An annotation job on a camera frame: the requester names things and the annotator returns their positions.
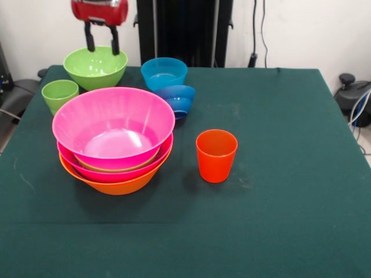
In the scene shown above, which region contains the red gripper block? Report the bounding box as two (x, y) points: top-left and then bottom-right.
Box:
(71, 0), (129, 56)

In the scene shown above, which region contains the green plastic bowl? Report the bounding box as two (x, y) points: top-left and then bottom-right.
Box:
(63, 46), (129, 92)
(74, 146), (161, 174)

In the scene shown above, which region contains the light blue plastic bowl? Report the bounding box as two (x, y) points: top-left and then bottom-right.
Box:
(140, 57), (188, 92)

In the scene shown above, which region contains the pink plastic bowl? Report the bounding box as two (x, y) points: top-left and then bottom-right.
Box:
(52, 86), (176, 170)
(56, 132), (174, 184)

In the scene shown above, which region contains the dark blue plastic bowl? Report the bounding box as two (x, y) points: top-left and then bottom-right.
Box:
(154, 85), (197, 121)

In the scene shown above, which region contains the orange plastic bowl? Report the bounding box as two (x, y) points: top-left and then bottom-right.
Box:
(59, 144), (173, 196)

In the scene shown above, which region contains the green plastic cup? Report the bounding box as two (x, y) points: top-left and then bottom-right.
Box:
(41, 79), (80, 116)

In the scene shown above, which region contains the black office chair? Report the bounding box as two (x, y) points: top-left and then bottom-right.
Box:
(0, 68), (47, 118)
(334, 73), (371, 128)

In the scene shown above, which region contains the red plastic cup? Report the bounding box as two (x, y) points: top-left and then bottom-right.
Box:
(195, 129), (239, 184)

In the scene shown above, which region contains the dark green tablecloth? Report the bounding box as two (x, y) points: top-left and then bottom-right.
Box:
(0, 65), (371, 278)

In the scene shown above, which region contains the black hanging cable with plug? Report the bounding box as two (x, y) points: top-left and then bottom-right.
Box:
(249, 0), (260, 68)

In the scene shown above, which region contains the white blue cable bundle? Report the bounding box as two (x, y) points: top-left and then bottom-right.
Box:
(348, 88), (371, 156)

